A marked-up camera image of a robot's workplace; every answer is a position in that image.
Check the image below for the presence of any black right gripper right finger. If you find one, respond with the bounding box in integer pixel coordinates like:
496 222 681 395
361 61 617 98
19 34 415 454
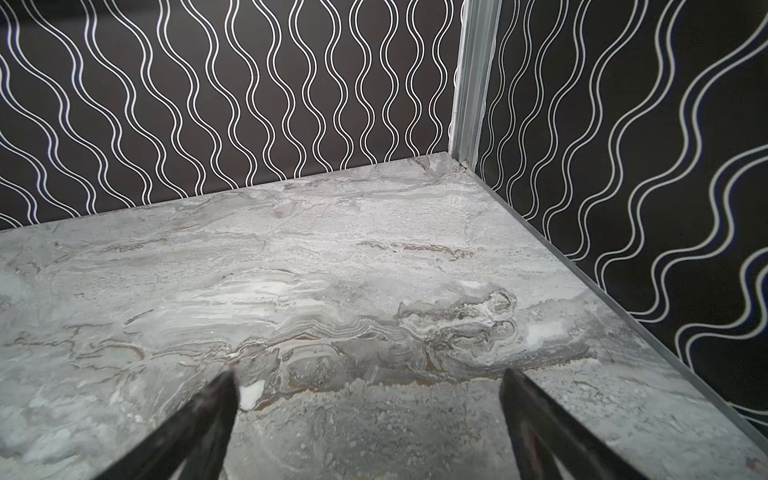
499 369 645 479

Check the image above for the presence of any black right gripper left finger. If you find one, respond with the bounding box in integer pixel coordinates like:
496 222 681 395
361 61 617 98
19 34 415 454
96 370 239 479

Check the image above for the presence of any aluminium corner post right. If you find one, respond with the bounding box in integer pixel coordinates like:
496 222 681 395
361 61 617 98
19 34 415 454
449 0 502 172

